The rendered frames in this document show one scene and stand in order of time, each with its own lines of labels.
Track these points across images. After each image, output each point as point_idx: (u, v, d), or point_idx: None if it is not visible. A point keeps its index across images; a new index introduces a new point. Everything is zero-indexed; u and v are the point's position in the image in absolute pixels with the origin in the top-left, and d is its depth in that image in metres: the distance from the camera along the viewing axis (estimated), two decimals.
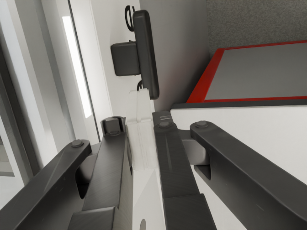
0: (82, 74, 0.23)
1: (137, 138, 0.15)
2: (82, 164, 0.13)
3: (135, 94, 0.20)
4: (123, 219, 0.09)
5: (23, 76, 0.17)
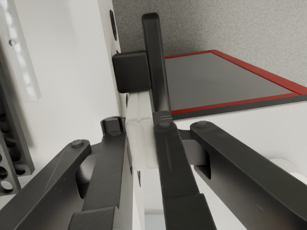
0: None
1: (137, 138, 0.15)
2: (82, 164, 0.13)
3: (135, 94, 0.20)
4: (123, 219, 0.09)
5: None
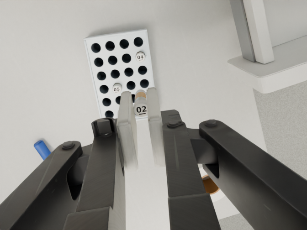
0: None
1: (128, 139, 0.15)
2: (72, 165, 0.13)
3: (128, 95, 0.20)
4: (117, 220, 0.09)
5: None
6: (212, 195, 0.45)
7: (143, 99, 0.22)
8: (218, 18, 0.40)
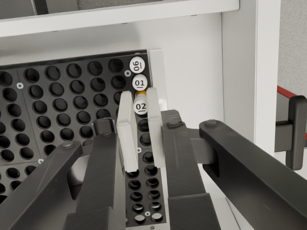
0: None
1: (128, 139, 0.15)
2: (72, 165, 0.13)
3: (128, 95, 0.20)
4: (117, 220, 0.09)
5: None
6: None
7: (143, 96, 0.22)
8: None
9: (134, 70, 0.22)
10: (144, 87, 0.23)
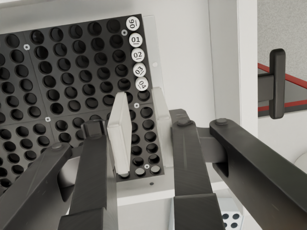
0: None
1: (119, 141, 0.15)
2: (61, 168, 0.13)
3: (122, 96, 0.20)
4: (110, 220, 0.09)
5: None
6: None
7: (138, 48, 0.26)
8: None
9: (130, 27, 0.25)
10: (140, 44, 0.25)
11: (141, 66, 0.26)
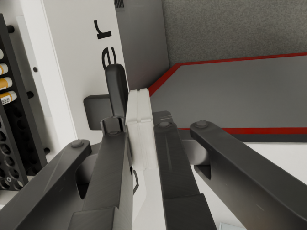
0: None
1: (137, 138, 0.15)
2: (82, 164, 0.13)
3: (135, 94, 0.20)
4: (123, 219, 0.09)
5: None
6: None
7: None
8: None
9: None
10: None
11: None
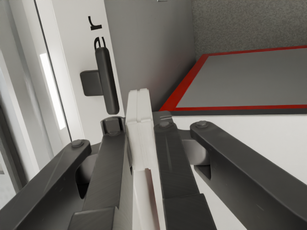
0: (57, 96, 0.29)
1: (137, 138, 0.15)
2: (82, 164, 0.13)
3: (135, 94, 0.20)
4: (123, 219, 0.09)
5: (9, 103, 0.24)
6: None
7: None
8: (294, 131, 0.40)
9: None
10: None
11: None
